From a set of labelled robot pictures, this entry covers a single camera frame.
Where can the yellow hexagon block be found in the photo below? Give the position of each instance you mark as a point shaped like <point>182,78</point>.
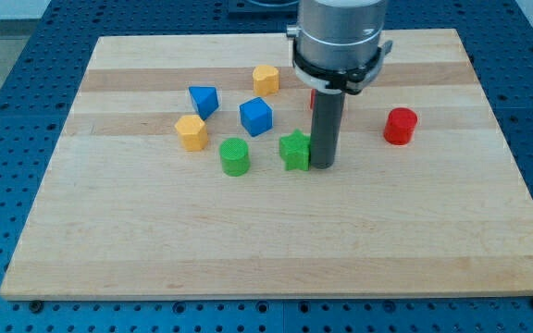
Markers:
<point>192,132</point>

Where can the yellow heart block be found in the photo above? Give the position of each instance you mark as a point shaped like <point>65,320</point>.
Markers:
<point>265,80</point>

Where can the red cylinder block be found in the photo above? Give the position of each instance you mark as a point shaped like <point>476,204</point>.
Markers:
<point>400,126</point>

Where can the green star block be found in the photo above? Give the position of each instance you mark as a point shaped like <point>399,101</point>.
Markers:
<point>294,150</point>

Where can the red star block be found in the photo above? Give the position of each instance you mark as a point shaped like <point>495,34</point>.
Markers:
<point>312,99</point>

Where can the blue triangle block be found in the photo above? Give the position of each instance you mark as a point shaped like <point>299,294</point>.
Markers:
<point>204,100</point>

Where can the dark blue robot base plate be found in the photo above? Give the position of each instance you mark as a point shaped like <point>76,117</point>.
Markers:
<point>247,8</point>

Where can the wooden board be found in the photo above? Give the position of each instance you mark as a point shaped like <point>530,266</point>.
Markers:
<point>124,212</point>

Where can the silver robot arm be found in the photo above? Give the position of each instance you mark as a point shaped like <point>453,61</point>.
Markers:
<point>339,34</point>

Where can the green cylinder block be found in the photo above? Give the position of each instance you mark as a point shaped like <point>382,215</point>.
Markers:
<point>234,157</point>

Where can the blue cube block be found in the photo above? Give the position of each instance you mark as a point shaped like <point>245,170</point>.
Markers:
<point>256,116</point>

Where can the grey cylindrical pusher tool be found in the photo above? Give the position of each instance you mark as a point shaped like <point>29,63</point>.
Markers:
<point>325,128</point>

